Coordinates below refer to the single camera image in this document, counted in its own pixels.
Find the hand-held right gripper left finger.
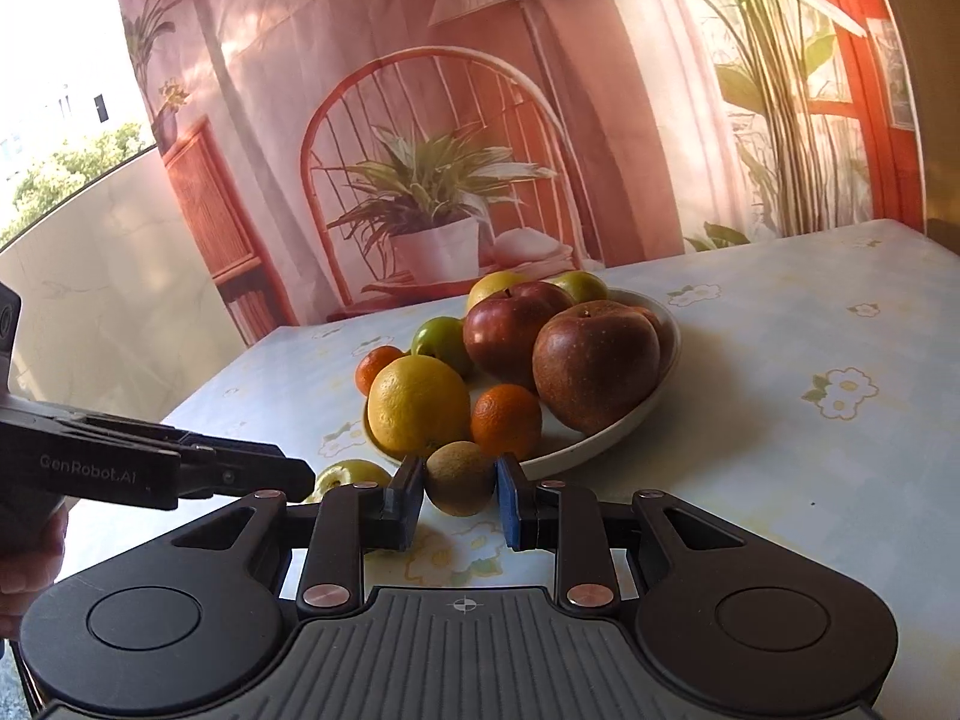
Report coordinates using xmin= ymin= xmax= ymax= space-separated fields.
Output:
xmin=172 ymin=456 xmax=425 ymax=614

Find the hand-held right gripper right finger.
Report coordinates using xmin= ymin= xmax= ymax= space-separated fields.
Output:
xmin=496 ymin=456 xmax=740 ymax=610

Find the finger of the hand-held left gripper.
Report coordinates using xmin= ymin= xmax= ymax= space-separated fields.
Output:
xmin=15 ymin=403 xmax=200 ymax=452
xmin=178 ymin=439 xmax=316 ymax=502

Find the brown kiwi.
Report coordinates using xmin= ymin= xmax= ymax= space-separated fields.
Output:
xmin=424 ymin=441 xmax=497 ymax=517

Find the yellow-green pear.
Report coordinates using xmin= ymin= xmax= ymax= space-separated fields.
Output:
xmin=304 ymin=459 xmax=393 ymax=503

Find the orange tangerine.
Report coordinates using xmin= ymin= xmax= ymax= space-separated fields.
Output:
xmin=355 ymin=345 xmax=406 ymax=396
xmin=471 ymin=384 xmax=543 ymax=460

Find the yellow citrus fruit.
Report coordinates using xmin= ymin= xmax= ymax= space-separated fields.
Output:
xmin=466 ymin=271 xmax=541 ymax=312
xmin=367 ymin=356 xmax=473 ymax=458

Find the cream ceramic plate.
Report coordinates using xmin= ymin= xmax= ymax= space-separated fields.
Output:
xmin=362 ymin=286 xmax=683 ymax=479

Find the large dark red apple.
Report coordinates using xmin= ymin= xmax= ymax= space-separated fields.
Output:
xmin=532 ymin=300 xmax=665 ymax=432

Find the person's left hand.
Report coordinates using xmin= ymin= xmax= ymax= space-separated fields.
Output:
xmin=0 ymin=514 xmax=70 ymax=620

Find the green apple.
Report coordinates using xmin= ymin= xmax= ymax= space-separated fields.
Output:
xmin=411 ymin=317 xmax=473 ymax=376

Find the green tree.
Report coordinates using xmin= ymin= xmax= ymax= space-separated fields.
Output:
xmin=7 ymin=124 xmax=155 ymax=241

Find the printed backdrop cloth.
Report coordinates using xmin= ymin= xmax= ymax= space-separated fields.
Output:
xmin=109 ymin=0 xmax=931 ymax=327

